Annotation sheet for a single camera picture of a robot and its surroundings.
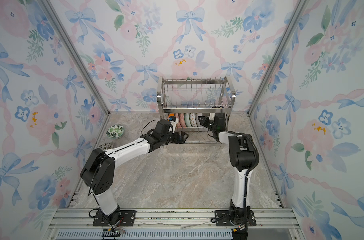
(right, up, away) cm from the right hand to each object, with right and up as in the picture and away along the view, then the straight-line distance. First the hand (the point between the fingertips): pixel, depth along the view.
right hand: (199, 116), depth 102 cm
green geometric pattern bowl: (-4, -3, -1) cm, 5 cm away
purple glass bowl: (-2, +1, 0) cm, 2 cm away
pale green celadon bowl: (-8, -3, -1) cm, 9 cm away
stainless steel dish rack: (-3, +13, +23) cm, 27 cm away
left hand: (-11, -11, -14) cm, 21 cm away
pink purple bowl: (-15, 0, -1) cm, 15 cm away
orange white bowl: (-19, +1, 0) cm, 19 cm away
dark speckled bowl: (-60, -20, -6) cm, 63 cm away
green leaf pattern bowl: (-60, -11, +5) cm, 61 cm away
